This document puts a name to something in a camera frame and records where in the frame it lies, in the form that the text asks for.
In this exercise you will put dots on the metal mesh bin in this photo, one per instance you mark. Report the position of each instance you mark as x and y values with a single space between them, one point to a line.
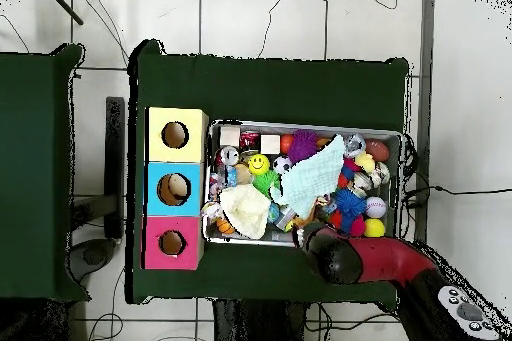
394 205

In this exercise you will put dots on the dark green table cloth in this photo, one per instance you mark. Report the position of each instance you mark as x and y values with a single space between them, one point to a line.
260 89

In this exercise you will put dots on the plain wooden cube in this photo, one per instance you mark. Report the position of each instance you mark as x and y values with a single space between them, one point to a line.
230 136
270 144

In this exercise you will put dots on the grey floor stand base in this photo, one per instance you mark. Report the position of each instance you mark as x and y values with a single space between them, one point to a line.
94 255

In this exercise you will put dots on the green cloth side table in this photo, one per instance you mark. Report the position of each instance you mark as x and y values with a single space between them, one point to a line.
32 177

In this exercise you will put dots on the small soccer ball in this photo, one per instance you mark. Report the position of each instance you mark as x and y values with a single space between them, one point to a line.
282 165

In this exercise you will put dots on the black upright panel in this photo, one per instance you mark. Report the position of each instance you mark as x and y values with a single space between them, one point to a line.
114 157

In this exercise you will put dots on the cream yellow cloth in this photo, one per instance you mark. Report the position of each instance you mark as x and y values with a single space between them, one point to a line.
244 209

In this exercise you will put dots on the dark slanted rod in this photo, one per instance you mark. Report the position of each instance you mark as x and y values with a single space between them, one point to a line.
62 3

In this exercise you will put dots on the purple spiky ball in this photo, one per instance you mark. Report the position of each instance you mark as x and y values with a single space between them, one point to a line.
302 147

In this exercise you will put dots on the blue puffer ball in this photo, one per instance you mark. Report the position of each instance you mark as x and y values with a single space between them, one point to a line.
350 205

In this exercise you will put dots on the green spiky ball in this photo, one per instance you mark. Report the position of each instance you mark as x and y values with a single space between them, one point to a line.
264 183

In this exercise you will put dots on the white baseball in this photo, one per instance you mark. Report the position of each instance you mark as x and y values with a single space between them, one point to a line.
376 207

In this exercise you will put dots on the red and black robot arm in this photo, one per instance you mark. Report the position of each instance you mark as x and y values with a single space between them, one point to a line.
380 257

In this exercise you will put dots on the yellow smiley ball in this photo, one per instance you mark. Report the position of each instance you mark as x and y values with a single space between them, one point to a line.
258 165

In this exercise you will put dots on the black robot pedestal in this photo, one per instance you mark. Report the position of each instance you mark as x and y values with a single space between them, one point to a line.
256 321

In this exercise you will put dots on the mint green cloth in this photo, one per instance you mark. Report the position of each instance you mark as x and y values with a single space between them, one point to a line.
312 181

